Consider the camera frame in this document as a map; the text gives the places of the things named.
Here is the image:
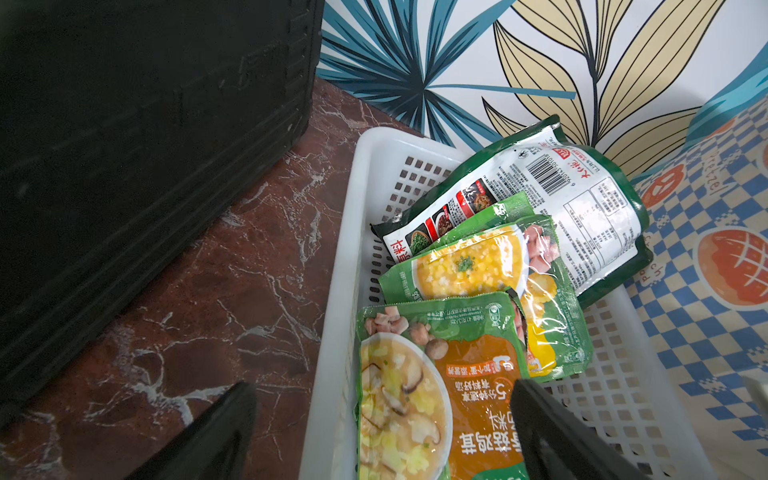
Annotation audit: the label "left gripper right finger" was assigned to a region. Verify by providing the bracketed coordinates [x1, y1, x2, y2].
[510, 379, 646, 480]

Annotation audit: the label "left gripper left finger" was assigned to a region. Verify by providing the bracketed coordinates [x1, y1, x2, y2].
[128, 382, 258, 479]

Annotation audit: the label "white perforated plastic basket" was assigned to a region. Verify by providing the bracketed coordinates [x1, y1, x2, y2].
[300, 127, 715, 479]

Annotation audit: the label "green mushroom chicken soup packet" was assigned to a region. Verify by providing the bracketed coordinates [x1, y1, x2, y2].
[356, 292, 528, 479]

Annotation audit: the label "green yellow corn soup packet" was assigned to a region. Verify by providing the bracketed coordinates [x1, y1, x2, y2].
[379, 193, 594, 381]

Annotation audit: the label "paper bag blue checkered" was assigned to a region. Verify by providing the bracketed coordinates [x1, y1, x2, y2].
[627, 100, 767, 479]

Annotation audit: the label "green white barcode packet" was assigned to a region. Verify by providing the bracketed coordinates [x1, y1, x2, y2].
[371, 115, 653, 307]

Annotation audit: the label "black tool case orange latches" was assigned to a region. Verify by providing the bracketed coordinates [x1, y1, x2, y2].
[1, 1, 324, 424]

